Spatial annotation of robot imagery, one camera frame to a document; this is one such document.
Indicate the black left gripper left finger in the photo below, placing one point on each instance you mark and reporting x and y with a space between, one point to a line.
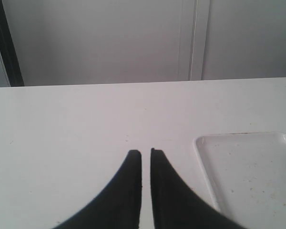
118 205

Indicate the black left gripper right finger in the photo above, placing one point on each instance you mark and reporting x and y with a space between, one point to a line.
175 205

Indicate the white rectangular plastic tray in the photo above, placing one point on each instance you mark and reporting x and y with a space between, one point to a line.
246 176

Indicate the white cabinet in background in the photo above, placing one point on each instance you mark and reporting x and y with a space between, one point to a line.
61 42

